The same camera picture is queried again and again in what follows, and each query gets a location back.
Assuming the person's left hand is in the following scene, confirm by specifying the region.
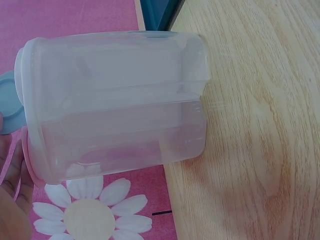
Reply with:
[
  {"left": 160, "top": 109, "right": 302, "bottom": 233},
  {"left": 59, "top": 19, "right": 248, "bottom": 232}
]
[{"left": 0, "top": 111, "right": 35, "bottom": 240}]

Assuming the translucent divided container with lid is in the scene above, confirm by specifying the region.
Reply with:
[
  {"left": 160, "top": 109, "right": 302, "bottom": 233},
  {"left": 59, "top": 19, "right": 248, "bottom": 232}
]
[{"left": 0, "top": 30, "right": 210, "bottom": 188}]

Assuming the dark teal box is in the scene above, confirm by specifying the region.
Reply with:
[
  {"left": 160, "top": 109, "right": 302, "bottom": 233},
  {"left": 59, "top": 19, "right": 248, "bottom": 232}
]
[{"left": 138, "top": 0, "right": 186, "bottom": 33}]

